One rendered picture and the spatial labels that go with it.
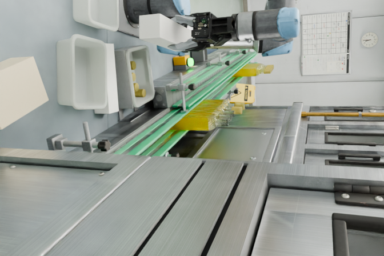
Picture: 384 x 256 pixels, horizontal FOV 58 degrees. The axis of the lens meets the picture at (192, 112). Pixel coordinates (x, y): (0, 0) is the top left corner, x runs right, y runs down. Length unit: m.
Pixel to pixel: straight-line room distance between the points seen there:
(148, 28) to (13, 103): 0.37
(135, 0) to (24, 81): 0.67
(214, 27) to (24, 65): 0.48
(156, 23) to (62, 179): 0.50
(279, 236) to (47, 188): 0.34
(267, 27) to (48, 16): 0.63
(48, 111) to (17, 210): 0.61
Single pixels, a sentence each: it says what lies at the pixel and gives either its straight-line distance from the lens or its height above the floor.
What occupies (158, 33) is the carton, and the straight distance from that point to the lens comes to 0.92.
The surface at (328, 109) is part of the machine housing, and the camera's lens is 2.15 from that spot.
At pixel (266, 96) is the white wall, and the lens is 7.60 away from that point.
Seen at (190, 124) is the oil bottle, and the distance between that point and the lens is 1.44.
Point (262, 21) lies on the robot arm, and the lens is 0.91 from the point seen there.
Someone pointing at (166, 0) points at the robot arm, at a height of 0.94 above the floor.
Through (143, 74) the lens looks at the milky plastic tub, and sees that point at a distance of 1.46.
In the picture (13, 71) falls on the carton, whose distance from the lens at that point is 0.92.
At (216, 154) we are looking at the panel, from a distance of 1.44.
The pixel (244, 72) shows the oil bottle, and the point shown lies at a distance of 2.50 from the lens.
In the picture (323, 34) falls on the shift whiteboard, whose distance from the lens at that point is 7.30.
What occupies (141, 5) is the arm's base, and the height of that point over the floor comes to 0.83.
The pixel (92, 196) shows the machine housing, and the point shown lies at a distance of 0.48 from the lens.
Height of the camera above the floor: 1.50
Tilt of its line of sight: 21 degrees down
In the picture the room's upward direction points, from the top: 90 degrees clockwise
